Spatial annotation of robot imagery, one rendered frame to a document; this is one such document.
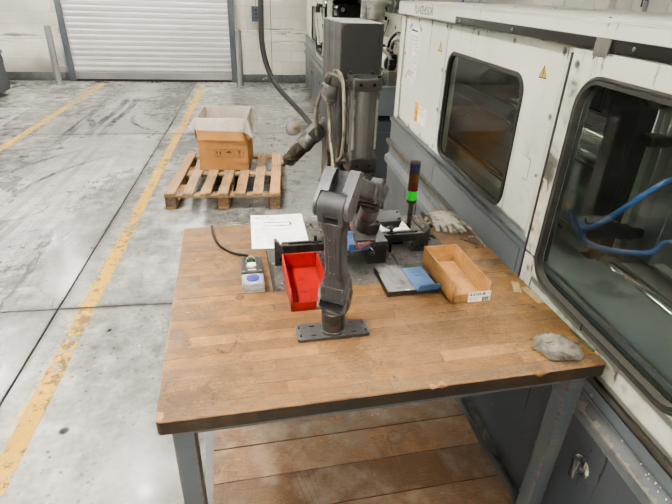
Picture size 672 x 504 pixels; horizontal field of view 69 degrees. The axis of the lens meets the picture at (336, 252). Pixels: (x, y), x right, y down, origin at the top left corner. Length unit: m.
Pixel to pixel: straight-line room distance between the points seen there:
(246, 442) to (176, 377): 0.79
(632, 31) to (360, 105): 0.70
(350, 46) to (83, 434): 1.92
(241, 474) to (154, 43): 9.63
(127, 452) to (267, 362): 1.21
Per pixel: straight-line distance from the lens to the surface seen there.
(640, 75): 1.40
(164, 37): 10.79
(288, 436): 2.01
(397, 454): 1.98
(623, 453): 1.55
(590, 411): 1.62
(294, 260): 1.63
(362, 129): 1.51
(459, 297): 1.53
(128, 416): 2.51
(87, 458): 2.41
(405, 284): 1.56
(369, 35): 1.56
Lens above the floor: 1.73
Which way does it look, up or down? 28 degrees down
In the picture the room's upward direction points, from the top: 2 degrees clockwise
